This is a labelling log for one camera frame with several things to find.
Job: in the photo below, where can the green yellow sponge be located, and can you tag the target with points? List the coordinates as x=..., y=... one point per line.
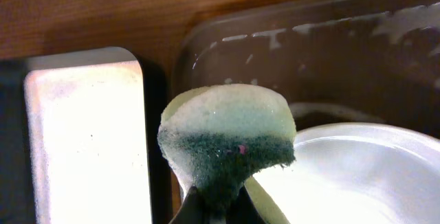
x=215, y=138

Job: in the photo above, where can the white plate being scrubbed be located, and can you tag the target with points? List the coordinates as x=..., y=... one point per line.
x=351, y=167

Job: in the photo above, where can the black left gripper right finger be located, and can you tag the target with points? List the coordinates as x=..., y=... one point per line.
x=243, y=211

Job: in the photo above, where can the dark brown plastic tray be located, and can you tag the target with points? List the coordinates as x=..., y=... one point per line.
x=333, y=60

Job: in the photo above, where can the grey tray with soapy water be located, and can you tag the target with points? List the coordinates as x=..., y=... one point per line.
x=78, y=139

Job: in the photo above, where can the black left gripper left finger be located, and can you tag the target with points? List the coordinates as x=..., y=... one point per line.
x=193, y=209

